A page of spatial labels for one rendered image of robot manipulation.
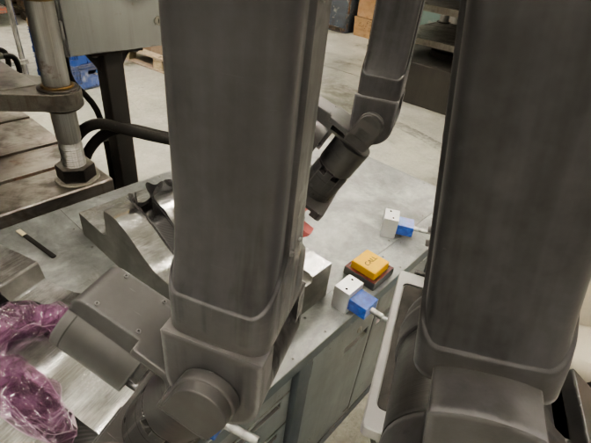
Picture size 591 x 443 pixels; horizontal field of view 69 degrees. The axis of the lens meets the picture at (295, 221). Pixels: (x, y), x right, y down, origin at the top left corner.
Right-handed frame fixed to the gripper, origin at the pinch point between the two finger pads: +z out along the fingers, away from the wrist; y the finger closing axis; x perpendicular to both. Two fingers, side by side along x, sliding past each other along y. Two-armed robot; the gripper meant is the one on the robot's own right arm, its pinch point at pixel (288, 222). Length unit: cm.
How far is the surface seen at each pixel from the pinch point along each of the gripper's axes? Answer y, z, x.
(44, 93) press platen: -17, 27, -63
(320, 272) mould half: -2.7, 6.7, 10.9
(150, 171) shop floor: -147, 153, -82
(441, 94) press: -380, 62, 57
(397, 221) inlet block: -32.7, 4.7, 22.2
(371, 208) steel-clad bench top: -43.8, 13.1, 17.7
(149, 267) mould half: 9.8, 20.0, -14.7
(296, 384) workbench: 2.2, 32.6, 24.0
